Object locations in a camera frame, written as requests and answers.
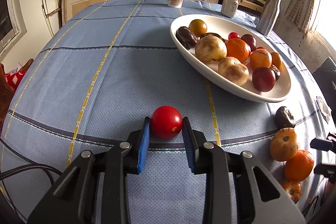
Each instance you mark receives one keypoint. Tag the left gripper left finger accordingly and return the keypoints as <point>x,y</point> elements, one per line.
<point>72,198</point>

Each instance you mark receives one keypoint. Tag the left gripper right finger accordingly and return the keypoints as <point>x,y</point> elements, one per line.
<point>239,188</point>

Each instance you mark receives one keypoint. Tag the pale yellow fruit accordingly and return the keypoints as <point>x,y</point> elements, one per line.
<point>284,144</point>

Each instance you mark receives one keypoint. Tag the dark purple plum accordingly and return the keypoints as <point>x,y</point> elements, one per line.
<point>263,79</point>

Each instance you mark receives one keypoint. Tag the yellow potato-like fruit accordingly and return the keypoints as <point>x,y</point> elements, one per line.
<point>233,70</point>

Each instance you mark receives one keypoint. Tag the red cherry tomato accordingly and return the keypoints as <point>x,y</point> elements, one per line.
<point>233,35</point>

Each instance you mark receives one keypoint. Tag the large yellow pomegranate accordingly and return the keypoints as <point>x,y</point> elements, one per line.
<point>210,48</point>

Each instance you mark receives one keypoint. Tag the white crumpled tissue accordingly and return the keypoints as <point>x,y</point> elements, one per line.
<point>324,108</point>

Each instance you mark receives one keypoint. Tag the small yellow fruit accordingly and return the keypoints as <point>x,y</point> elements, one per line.
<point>299,167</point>

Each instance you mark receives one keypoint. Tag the rough orange fruit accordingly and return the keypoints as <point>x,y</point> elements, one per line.
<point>293,189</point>

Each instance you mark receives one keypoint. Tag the dark brown mangosteen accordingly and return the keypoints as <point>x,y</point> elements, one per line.
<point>276,71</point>

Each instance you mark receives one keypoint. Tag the small yellow-orange citrus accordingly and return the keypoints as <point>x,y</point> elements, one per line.
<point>276,60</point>

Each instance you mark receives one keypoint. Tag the orange tangerine in bowl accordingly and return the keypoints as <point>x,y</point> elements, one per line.
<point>260,58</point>

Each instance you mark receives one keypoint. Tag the white oval serving bowl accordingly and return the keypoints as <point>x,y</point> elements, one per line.
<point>210,69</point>

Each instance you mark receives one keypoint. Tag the dark red plum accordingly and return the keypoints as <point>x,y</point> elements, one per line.
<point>250,40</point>

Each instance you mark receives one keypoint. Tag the orange tangerine on table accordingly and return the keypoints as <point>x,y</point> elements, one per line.
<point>238,49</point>

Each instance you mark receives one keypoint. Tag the silver metal bottle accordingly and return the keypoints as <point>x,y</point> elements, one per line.
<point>268,17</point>

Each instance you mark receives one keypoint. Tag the small dark passion fruit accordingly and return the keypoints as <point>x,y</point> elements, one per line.
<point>213,34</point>

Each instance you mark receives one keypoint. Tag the large yellow orange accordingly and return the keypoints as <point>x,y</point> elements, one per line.
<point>198,27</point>

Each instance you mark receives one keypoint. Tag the window with white frame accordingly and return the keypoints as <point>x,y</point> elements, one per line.
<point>12,24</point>

